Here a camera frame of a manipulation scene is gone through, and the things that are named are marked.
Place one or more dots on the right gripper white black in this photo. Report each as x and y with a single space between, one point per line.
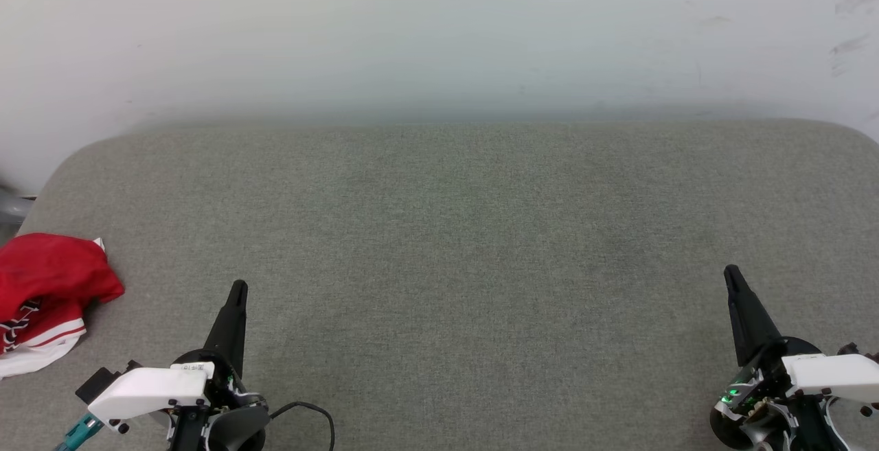
824 375

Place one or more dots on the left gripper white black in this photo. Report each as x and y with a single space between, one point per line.
151 389

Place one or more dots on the red white basketball jersey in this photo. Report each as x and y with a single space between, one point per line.
48 279

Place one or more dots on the grey fabric sofa seat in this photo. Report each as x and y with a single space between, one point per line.
453 266

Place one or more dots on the grey metal tube leg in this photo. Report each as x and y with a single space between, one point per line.
12 209

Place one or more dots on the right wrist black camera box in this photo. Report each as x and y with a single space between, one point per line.
855 352

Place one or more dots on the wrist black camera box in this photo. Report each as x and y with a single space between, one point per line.
855 352
103 382

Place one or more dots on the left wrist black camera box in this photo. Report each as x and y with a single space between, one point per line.
103 382

